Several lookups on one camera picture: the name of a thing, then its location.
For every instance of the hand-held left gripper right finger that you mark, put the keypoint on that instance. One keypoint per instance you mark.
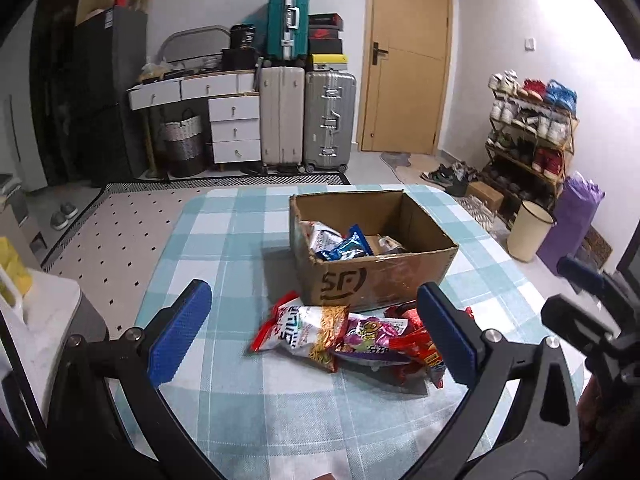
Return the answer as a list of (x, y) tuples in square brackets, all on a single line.
[(445, 337)]

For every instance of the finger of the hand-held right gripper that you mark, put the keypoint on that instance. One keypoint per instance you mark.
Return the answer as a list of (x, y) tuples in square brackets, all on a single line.
[(575, 317), (582, 270)]

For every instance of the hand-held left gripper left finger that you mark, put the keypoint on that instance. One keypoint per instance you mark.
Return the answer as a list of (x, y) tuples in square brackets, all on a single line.
[(180, 330)]

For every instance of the red chip bag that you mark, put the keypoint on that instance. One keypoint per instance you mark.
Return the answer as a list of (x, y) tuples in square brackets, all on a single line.
[(415, 347)]

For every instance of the red wafer packet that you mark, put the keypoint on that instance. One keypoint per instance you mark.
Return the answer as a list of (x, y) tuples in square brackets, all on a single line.
[(400, 310)]

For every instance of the purple snack bag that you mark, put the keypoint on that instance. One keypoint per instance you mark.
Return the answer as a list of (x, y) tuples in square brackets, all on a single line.
[(372, 340)]

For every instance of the brown cardboard box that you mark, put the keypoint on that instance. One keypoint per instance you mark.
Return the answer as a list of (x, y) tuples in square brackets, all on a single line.
[(385, 275)]

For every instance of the clear cracker packet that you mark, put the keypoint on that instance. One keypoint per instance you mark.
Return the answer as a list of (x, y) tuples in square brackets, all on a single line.
[(390, 246)]

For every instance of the noodle print snack bag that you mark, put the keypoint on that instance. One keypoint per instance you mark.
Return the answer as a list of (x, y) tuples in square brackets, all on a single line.
[(300, 330)]

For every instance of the blue cookie packet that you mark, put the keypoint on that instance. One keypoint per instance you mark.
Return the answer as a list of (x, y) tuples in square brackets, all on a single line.
[(352, 247)]

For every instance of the white snack packet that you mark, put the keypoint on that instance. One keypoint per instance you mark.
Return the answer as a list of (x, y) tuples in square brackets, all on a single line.
[(322, 237)]

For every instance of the brown doormat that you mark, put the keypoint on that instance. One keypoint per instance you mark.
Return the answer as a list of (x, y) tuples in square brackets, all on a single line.
[(595, 245)]

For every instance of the cream trash bin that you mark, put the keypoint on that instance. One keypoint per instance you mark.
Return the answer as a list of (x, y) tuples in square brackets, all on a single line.
[(530, 230)]

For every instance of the dotted floor mat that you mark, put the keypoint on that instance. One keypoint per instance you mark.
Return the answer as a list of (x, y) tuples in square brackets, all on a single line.
[(115, 240)]

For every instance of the wooden shoe rack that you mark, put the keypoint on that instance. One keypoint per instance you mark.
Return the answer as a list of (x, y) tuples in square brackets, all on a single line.
[(530, 160)]

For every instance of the small cardboard box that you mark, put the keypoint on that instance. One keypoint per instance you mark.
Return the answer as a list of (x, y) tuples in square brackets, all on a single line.
[(484, 195)]

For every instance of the pile of loose sneakers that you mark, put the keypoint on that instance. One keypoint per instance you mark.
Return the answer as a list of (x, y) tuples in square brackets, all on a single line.
[(450, 175)]

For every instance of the grey slipper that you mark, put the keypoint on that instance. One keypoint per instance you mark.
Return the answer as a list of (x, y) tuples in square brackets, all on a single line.
[(69, 210), (60, 220)]

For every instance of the shelved shoe collection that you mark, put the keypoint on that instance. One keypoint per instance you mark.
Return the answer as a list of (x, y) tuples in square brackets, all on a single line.
[(560, 95)]

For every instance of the yellow plastic item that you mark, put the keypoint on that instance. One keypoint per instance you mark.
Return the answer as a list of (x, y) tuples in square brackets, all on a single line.
[(12, 270)]

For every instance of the grey door rug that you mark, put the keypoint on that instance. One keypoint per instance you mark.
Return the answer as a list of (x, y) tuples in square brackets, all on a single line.
[(400, 160)]

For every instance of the woven laundry basket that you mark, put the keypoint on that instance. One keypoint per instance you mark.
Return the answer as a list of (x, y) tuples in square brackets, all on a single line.
[(184, 142)]

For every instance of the white drawer desk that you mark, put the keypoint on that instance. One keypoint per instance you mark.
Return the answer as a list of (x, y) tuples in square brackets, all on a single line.
[(225, 110)]

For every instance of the beige suitcase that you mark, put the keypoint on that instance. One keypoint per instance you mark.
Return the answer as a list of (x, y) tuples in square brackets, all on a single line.
[(282, 115)]

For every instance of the dark grey refrigerator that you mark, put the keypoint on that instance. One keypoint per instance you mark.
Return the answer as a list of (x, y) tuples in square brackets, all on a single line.
[(115, 95)]

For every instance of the silver suitcase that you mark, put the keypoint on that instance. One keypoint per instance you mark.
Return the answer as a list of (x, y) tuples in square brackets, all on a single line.
[(327, 120)]

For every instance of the crumpled plastic bag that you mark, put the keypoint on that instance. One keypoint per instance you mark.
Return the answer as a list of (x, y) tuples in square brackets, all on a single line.
[(152, 69)]

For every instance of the dark wardrobe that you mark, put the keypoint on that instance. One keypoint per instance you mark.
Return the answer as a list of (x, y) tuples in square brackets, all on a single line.
[(50, 100)]

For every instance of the wooden door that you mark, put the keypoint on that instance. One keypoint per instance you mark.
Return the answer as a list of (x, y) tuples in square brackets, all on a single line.
[(407, 55)]

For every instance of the grey oval tray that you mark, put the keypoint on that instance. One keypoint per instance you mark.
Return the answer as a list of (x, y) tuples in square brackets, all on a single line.
[(192, 45)]

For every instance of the yellow black shoe box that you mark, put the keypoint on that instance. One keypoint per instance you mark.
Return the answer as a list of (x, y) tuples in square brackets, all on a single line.
[(327, 62)]

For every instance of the black printed box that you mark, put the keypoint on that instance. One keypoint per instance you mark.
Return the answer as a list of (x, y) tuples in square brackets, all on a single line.
[(242, 37)]

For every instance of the red black shoe box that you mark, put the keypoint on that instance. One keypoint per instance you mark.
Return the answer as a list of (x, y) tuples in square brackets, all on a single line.
[(325, 34)]

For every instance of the teal suitcase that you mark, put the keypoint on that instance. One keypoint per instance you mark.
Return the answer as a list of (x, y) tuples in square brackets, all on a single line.
[(287, 15)]

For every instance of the white light switch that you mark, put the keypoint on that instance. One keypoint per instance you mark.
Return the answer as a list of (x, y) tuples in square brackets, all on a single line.
[(529, 44)]

